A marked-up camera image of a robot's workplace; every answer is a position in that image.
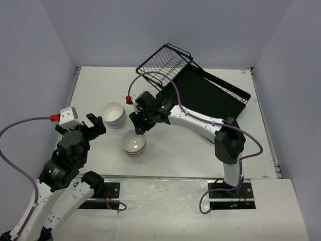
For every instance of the light blue ribbed bowl front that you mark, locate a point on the light blue ribbed bowl front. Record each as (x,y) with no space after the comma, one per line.
(114,116)

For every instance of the beige leaf pattern bowl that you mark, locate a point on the beige leaf pattern bowl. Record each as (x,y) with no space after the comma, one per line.
(135,149)

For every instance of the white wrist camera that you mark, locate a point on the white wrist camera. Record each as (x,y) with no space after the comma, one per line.
(131,100)
(67,118)

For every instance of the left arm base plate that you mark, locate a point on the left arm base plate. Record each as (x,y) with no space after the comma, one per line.
(106,191)

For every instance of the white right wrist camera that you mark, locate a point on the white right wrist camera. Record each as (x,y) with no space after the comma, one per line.
(131,100)

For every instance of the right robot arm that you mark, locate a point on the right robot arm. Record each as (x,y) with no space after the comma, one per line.
(228,142)

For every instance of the orange flower beige bowl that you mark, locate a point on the orange flower beige bowl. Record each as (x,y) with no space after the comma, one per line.
(136,155)

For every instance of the light blue ribbed bowl back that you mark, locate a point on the light blue ribbed bowl back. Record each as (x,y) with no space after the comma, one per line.
(111,105)

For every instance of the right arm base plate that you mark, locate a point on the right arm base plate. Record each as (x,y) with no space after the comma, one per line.
(241,199)

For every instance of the light blue ribbed bowl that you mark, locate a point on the light blue ribbed bowl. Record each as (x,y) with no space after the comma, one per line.
(111,105)
(114,116)
(118,125)

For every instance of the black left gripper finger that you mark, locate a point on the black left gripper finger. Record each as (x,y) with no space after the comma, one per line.
(93,119)
(99,127)

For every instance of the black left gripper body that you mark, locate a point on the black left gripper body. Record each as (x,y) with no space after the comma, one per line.
(85,152)

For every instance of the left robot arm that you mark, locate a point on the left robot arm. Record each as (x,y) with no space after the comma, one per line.
(43,216)

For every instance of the beige floral bowl back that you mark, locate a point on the beige floral bowl back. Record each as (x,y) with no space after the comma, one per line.
(131,138)

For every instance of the black wire dish rack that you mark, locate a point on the black wire dish rack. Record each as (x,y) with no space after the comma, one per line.
(173,72)

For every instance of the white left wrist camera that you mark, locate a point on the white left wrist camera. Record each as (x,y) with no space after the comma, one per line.
(67,118)

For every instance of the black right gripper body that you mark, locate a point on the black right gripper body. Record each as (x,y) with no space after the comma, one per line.
(148,114)

